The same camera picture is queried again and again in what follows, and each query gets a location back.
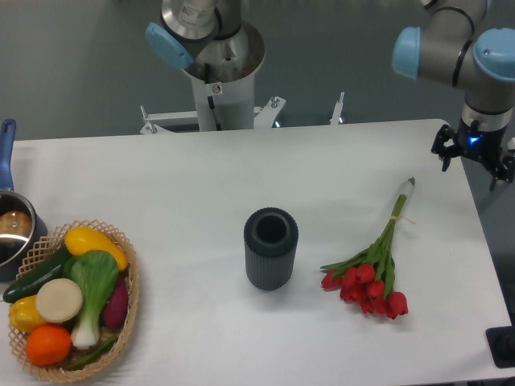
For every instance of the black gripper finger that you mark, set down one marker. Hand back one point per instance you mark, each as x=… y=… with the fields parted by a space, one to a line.
x=501 y=168
x=446 y=146

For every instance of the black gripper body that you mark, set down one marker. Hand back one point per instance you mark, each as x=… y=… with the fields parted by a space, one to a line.
x=478 y=145

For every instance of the red tulip bouquet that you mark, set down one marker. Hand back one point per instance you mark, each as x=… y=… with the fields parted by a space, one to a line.
x=368 y=278

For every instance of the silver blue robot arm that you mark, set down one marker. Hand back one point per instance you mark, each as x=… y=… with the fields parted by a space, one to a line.
x=450 y=51

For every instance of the black device at table edge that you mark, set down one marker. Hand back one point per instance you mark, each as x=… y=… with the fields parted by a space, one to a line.
x=501 y=345

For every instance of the dark grey ribbed vase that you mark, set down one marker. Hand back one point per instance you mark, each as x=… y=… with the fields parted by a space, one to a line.
x=271 y=236

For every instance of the green bok choy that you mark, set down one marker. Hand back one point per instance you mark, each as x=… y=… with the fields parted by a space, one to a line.
x=96 y=274

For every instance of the yellow squash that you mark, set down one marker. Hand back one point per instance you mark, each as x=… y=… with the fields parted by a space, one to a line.
x=80 y=240

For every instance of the green chili pepper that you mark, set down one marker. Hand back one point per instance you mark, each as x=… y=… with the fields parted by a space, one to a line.
x=92 y=356

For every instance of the green cucumber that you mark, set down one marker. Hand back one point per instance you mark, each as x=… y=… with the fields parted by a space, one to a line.
x=29 y=284

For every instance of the woven wicker basket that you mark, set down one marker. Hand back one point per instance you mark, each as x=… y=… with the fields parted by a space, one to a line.
x=43 y=249

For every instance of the beige round disc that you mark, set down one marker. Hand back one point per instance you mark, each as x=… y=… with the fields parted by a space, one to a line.
x=59 y=300

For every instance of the orange fruit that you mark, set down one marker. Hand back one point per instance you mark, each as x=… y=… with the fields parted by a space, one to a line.
x=48 y=344

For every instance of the yellow bell pepper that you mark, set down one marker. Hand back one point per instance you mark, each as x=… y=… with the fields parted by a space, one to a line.
x=24 y=316

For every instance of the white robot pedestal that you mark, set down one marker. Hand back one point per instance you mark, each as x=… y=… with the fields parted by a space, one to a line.
x=222 y=78

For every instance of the blue handled saucepan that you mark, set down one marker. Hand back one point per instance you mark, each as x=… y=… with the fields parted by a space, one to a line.
x=21 y=226

